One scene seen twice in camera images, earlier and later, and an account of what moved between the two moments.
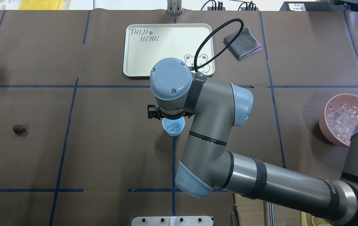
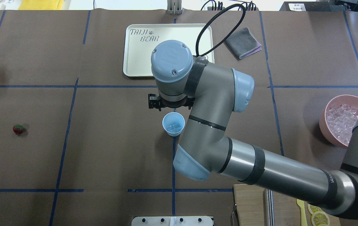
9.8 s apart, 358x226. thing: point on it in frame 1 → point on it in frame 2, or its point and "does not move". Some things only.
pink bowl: x=341 y=114 does not move
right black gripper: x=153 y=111 → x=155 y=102
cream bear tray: x=145 y=44 does not move
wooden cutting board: x=249 y=212 does not move
